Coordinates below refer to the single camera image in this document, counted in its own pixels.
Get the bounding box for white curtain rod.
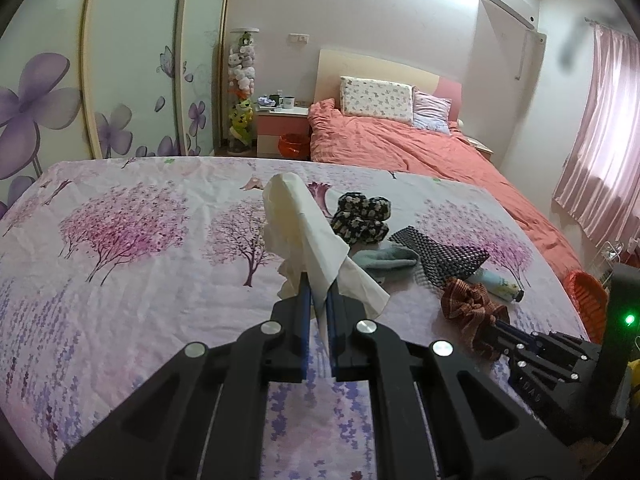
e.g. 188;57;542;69
585;17;636;36

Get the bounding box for black dotted mesh cloth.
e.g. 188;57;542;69
389;226;491;288

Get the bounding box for brown plaid scrunchie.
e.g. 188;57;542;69
440;277;511;361

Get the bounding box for pale green tube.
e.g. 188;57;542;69
465;267;525;303

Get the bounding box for floral purple pink tablecloth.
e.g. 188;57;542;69
0;156;593;480

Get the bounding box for sliding wardrobe purple flower print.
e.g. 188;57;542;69
0;0;233;216

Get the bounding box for white wire cart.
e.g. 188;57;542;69
592;240;626;281

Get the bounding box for white air conditioner pipe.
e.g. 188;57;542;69
515;27;547;81

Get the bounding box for bed with pink headboard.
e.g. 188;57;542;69
316;49;463;123

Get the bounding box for small orange bin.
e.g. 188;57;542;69
279;133;310;160

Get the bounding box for nightstand with white top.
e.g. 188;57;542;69
470;137;496;161

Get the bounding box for grey green sock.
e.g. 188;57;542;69
351;244;420;273

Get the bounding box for purple striped pillow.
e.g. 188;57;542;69
411;89;453;135

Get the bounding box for pink white nightstand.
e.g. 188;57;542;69
255;102;312;158

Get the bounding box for salmon pink duvet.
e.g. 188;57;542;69
307;99;586;281

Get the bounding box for black floral socks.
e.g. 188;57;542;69
331;192;393;246

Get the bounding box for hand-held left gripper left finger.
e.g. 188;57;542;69
54;272;313;480

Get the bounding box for white floral pillow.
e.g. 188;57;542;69
339;76;416;125

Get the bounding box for pink satin curtain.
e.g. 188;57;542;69
552;25;640;256

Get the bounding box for white cloth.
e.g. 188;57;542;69
262;172;391;361

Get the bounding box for clear tube of plush toys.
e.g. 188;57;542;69
226;27;261;155

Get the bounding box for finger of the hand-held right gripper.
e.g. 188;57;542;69
492;321;601;367
506;346;601;414

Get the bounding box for orange plastic laundry basket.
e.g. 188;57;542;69
567;270;608;343

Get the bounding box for white air conditioner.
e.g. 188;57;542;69
480;0;537;28

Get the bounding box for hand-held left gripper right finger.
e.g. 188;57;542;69
325;290;583;480

